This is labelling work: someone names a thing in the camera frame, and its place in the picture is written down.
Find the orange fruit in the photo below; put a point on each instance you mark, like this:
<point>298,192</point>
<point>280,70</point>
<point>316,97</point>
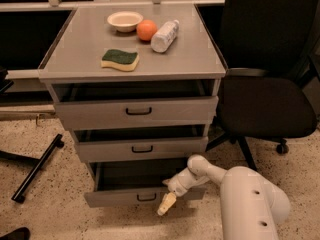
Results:
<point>146,29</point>

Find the black office chair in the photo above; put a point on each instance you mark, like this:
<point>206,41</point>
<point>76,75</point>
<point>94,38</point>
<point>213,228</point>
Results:
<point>265,44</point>

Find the grey drawer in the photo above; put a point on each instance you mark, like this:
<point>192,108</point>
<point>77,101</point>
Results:
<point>131,182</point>
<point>139,143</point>
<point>115,105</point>

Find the cream bowl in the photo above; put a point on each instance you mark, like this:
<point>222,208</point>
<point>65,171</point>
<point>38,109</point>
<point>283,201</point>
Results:
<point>125,21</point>

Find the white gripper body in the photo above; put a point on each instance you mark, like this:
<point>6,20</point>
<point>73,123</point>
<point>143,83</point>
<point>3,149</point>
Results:
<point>177,187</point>

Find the black object bottom left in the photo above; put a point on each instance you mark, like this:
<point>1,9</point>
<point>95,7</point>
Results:
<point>22,233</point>

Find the grey top drawer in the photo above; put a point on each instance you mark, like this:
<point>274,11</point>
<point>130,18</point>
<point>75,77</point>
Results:
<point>115,105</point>

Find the grey drawer cabinet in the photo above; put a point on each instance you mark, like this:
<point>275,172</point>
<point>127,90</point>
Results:
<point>125,104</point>

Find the white plastic bottle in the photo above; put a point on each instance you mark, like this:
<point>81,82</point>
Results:
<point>164,37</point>

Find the grey bottom drawer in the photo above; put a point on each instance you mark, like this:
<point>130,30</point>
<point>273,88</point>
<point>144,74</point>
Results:
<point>131,182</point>

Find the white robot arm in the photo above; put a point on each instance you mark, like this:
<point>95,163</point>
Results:
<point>251,205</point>

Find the green yellow sponge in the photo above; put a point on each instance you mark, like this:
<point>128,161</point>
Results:
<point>120,60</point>

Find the black table leg base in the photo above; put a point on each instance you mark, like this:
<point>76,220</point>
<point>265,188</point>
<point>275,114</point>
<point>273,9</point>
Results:
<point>36,163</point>

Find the grey middle drawer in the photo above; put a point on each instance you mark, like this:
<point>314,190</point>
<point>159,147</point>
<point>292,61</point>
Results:
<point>139,143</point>

